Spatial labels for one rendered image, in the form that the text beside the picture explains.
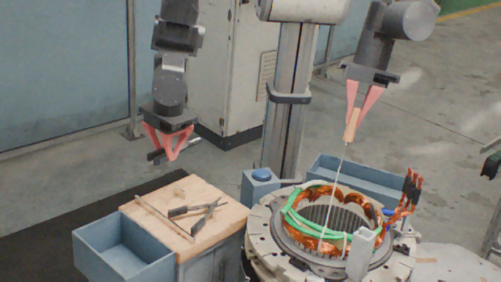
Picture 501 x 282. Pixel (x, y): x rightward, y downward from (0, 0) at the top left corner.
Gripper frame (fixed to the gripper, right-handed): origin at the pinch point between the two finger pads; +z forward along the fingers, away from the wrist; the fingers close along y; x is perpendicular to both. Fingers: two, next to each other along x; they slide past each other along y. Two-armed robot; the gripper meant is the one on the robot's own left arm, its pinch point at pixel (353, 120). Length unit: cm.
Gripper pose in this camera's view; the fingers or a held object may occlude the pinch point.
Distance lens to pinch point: 92.5
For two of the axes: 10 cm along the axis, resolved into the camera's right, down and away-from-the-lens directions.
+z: -2.5, 9.5, 1.6
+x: 1.5, -1.3, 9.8
